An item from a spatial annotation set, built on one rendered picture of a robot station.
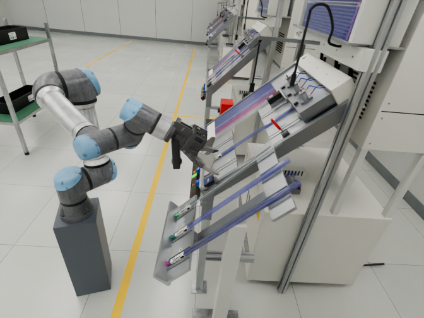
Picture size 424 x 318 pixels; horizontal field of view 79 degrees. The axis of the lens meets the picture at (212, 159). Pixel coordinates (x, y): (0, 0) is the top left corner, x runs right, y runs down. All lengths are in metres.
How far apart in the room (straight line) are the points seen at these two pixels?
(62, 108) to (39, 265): 1.24
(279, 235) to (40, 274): 1.42
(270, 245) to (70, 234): 0.99
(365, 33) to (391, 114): 0.34
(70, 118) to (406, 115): 1.20
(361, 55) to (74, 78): 1.02
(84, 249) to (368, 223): 1.42
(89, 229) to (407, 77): 1.44
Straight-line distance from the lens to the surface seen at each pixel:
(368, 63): 1.03
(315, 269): 1.73
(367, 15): 1.02
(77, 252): 1.49
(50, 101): 1.03
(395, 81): 1.15
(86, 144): 0.81
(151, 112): 0.80
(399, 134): 1.27
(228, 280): 1.14
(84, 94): 1.17
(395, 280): 2.23
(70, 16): 10.79
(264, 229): 1.38
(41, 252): 2.07
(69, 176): 1.26
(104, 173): 1.30
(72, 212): 1.34
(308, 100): 1.13
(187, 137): 0.82
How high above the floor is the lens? 1.48
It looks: 32 degrees down
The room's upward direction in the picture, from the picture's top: 6 degrees clockwise
